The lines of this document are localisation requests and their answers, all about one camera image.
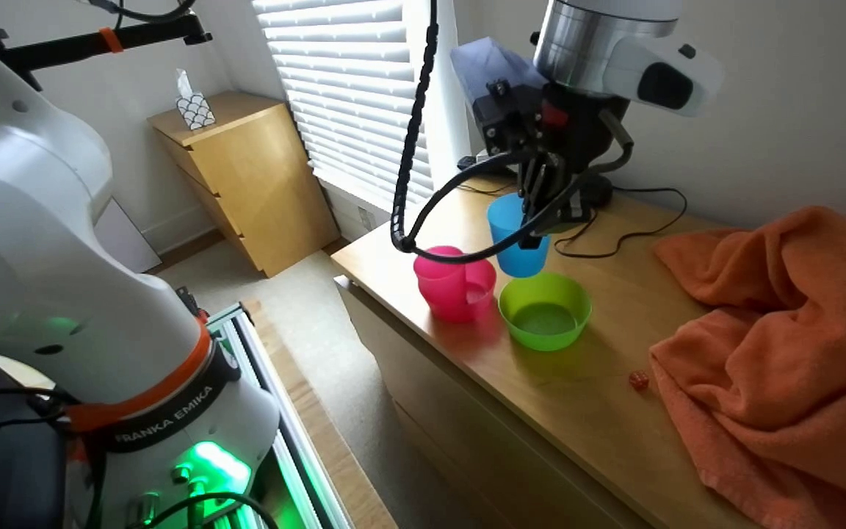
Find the pink plastic cup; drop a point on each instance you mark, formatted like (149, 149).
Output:
(440, 268)

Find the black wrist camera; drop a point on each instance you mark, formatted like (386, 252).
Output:
(500, 123)

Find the blue grey boxy object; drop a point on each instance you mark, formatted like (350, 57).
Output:
(491, 69)

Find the patterned tissue box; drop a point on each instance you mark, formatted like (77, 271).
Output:
(196, 110)

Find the light wood stand board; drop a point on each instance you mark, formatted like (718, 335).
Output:
(337, 461)

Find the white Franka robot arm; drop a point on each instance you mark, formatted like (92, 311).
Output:
(32, 246)

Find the small red die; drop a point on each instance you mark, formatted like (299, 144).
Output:
(640, 380)

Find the light wood cabinet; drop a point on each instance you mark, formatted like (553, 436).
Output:
(256, 186)

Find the orange towel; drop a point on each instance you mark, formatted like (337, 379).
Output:
(785, 373)

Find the black round device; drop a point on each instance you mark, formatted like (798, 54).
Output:
(599, 195)

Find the aluminium rail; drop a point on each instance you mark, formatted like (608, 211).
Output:
(292, 461)

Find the white leaning board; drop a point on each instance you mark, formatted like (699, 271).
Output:
(124, 240)

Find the white window blinds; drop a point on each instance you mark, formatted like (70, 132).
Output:
(346, 79)

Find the green plastic bowl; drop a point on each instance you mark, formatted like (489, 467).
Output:
(546, 335)

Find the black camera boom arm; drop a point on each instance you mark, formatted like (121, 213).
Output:
(60, 45)

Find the pink plastic bowl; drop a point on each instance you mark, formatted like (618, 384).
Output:
(472, 304)

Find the blue plastic cup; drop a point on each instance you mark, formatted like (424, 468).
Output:
(506, 246)

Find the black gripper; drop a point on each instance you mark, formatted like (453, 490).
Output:
(581, 138)

